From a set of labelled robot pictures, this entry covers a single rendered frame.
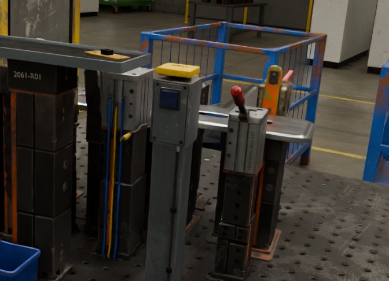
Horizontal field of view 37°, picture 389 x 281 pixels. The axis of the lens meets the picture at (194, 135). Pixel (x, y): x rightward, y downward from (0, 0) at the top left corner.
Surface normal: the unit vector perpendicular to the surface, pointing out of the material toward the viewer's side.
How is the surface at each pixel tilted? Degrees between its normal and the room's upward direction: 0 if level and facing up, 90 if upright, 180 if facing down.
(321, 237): 0
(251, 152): 90
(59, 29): 91
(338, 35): 90
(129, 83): 90
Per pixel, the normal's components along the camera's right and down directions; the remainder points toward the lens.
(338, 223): 0.08, -0.96
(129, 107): -0.29, 0.25
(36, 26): 0.95, 0.15
